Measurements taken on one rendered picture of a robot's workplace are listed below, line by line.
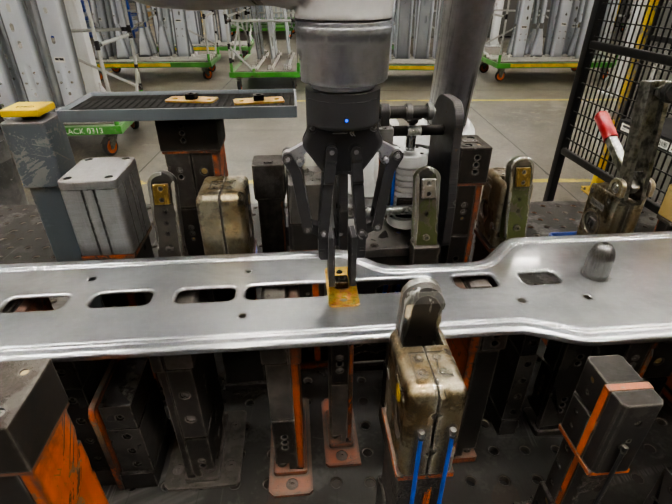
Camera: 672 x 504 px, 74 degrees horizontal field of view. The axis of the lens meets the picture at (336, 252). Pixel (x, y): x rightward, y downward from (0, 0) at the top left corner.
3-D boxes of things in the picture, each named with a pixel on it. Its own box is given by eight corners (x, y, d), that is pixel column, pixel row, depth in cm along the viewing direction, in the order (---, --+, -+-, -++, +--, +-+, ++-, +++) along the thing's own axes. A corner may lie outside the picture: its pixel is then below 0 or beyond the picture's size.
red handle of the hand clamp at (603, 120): (625, 187, 68) (591, 108, 75) (616, 195, 70) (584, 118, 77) (651, 186, 69) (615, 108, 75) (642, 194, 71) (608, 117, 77)
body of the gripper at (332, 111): (378, 76, 48) (374, 159, 53) (299, 77, 48) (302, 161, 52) (392, 90, 42) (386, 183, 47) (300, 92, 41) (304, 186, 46)
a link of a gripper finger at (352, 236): (348, 225, 55) (354, 225, 55) (347, 273, 58) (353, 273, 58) (350, 237, 52) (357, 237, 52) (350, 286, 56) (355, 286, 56)
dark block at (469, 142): (431, 352, 90) (461, 147, 68) (422, 329, 96) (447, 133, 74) (455, 351, 90) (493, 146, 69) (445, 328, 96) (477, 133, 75)
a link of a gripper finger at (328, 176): (340, 148, 46) (326, 146, 46) (328, 242, 52) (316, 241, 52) (337, 136, 50) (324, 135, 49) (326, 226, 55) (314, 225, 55)
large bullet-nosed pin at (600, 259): (586, 291, 59) (602, 248, 56) (574, 278, 62) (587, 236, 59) (609, 290, 60) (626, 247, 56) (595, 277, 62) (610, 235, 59)
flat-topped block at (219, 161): (196, 328, 96) (152, 115, 73) (203, 305, 103) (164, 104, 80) (244, 325, 97) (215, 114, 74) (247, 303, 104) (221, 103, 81)
